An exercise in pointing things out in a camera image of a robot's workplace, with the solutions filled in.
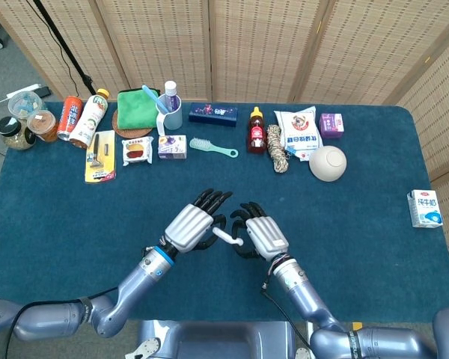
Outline purple white toothpaste tube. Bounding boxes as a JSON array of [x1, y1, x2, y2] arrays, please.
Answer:
[[164, 80, 179, 111]]

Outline white cylindrical tube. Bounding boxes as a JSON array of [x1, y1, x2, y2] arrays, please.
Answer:
[[212, 227, 245, 247]]

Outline blue table cloth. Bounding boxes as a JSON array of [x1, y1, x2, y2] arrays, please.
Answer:
[[0, 101, 449, 325]]

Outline orange soda can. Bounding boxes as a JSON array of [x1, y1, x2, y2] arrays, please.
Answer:
[[55, 96, 84, 141]]

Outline white sugar bag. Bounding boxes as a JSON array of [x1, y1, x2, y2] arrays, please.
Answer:
[[273, 105, 324, 162]]

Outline black tripod stand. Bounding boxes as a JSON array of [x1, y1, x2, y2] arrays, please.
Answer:
[[31, 0, 98, 96]]

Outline light blue cup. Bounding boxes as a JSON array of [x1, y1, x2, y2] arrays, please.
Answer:
[[155, 93, 183, 137]]

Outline clear plastic tub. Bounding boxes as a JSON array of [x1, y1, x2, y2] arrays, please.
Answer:
[[7, 90, 46, 120]]

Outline dark blue rectangular box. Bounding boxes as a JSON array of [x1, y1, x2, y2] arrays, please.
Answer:
[[188, 102, 239, 128]]

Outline green folded towel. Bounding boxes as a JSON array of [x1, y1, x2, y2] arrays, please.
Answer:
[[116, 88, 161, 131]]

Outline round woven coaster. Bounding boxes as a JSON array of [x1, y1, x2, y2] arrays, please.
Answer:
[[112, 108, 154, 140]]

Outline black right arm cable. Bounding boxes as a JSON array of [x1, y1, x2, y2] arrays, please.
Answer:
[[260, 261, 311, 349]]

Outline blue toothbrush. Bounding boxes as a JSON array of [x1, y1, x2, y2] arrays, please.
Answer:
[[141, 85, 170, 113]]

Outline coiled braided rope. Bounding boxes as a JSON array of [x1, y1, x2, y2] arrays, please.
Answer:
[[266, 124, 291, 174]]

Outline white blue milk carton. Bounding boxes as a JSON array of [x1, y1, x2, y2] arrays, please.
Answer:
[[406, 189, 444, 229]]

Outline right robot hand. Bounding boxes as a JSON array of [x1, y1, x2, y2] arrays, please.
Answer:
[[230, 201, 291, 263]]

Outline white bottle yellow cap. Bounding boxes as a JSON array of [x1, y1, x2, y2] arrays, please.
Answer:
[[68, 88, 110, 150]]

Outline mint green scrub brush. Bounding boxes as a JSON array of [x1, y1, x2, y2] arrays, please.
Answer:
[[189, 137, 239, 159]]

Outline amber honey bottle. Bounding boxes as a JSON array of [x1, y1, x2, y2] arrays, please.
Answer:
[[246, 106, 267, 154]]

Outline cream upturned bowl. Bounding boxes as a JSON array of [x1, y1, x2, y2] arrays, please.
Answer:
[[308, 145, 348, 183]]

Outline glass jar black lid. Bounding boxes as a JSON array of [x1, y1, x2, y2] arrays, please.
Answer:
[[0, 116, 37, 151]]

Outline plastic jar orange contents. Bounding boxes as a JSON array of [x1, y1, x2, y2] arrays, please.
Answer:
[[26, 109, 59, 143]]

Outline grey robot torso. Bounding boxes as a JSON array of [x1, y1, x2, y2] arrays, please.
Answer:
[[130, 320, 311, 359]]

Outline wrapped snack cake packet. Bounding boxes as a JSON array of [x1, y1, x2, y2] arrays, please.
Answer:
[[121, 136, 155, 167]]

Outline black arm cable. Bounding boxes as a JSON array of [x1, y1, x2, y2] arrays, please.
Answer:
[[260, 261, 311, 349], [5, 286, 119, 359]]

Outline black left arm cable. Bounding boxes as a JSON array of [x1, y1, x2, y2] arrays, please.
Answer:
[[5, 286, 119, 359]]

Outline razor on yellow card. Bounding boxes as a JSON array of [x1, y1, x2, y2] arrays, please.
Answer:
[[84, 129, 117, 184]]

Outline small purple box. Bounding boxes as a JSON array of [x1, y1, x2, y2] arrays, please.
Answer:
[[318, 113, 345, 140]]

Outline purple white soap box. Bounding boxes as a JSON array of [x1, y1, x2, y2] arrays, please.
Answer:
[[157, 134, 188, 160]]

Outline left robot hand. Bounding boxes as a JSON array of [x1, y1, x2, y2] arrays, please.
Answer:
[[159, 188, 233, 259]]

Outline white power strip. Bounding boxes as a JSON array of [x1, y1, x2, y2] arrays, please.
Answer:
[[5, 85, 42, 99]]

